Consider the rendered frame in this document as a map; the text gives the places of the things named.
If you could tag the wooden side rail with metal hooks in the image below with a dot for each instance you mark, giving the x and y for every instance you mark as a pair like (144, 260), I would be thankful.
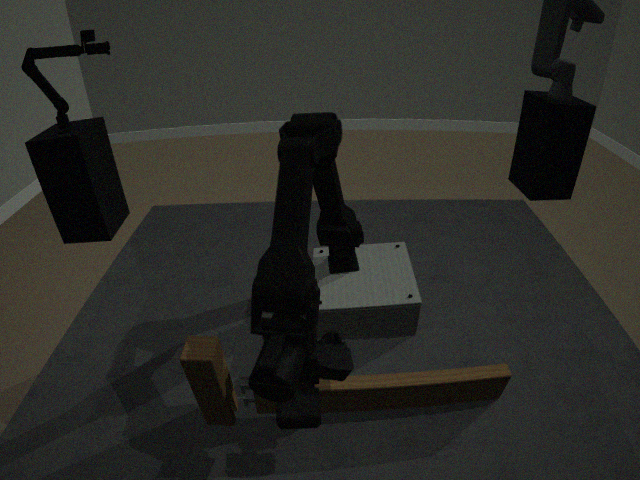
(374, 392)

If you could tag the brown wooden post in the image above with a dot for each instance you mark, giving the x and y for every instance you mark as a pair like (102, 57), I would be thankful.
(207, 372)

